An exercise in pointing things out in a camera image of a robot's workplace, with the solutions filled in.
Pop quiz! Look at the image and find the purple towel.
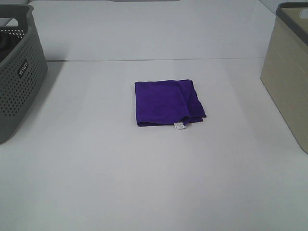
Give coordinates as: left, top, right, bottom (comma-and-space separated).
134, 79, 206, 127

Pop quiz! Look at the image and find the beige plastic basket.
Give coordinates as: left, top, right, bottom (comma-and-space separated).
260, 2, 308, 152

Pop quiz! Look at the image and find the grey perforated plastic basket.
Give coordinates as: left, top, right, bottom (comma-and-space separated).
0, 4, 48, 143

